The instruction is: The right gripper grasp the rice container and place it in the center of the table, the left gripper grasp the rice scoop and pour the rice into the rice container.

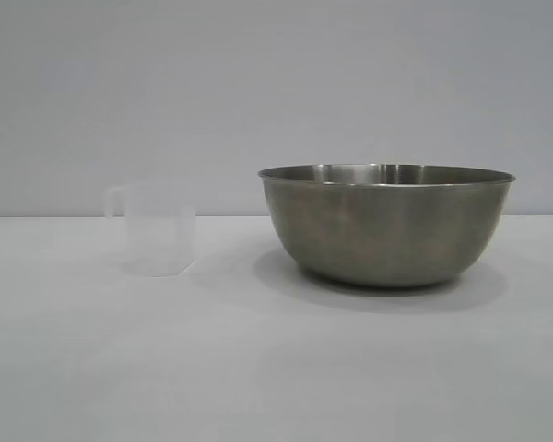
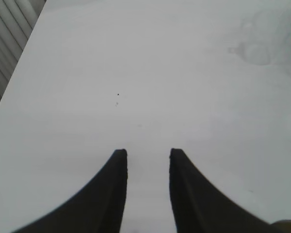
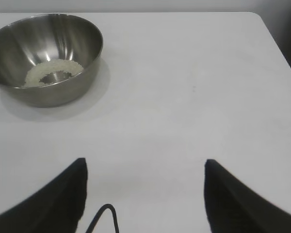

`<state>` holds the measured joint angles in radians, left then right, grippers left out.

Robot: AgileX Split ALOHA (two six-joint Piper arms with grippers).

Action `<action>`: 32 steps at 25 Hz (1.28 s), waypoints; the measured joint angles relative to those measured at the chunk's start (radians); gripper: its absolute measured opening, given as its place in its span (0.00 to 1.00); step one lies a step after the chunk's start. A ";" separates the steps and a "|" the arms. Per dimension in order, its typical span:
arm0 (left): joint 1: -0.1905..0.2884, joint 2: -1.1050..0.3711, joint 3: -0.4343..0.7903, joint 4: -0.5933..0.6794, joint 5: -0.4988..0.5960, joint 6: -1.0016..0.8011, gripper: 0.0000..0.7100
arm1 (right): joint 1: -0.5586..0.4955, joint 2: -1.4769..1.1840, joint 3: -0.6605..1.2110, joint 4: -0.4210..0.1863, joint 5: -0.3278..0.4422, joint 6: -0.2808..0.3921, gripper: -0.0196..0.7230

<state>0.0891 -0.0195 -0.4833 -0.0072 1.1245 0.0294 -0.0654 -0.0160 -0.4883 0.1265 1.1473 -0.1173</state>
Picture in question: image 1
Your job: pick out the translucent plastic measuring cup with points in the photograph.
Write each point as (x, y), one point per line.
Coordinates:
(161, 230)

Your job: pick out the stainless steel mixing bowl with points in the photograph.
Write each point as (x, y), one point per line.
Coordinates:
(387, 225)

